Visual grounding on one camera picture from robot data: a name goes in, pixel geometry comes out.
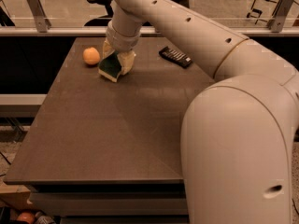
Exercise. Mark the yellow black cart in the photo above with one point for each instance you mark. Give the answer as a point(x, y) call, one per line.
point(261, 11)

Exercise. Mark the orange ball under table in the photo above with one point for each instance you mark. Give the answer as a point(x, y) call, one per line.
point(27, 217)

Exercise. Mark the metal railing bracket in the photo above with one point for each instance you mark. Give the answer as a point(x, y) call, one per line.
point(41, 20)
point(279, 16)

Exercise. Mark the grey table drawer base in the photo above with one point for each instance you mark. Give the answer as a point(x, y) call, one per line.
point(145, 202)

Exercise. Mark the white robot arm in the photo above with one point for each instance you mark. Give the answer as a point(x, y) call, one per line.
point(236, 135)

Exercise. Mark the orange fruit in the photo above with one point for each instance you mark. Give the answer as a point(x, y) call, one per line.
point(91, 56)

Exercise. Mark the green and yellow sponge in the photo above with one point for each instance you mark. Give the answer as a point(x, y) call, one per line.
point(110, 67)

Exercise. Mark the left metal railing bracket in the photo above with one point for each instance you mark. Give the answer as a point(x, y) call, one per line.
point(41, 20)

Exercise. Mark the black office chair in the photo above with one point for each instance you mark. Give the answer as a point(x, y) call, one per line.
point(105, 15)

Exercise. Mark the black snack bar packet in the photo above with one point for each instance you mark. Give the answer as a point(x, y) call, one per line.
point(175, 57)

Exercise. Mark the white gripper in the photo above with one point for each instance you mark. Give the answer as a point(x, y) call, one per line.
point(121, 42)

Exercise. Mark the right metal railing bracket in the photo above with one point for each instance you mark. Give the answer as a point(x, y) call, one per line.
point(279, 16)

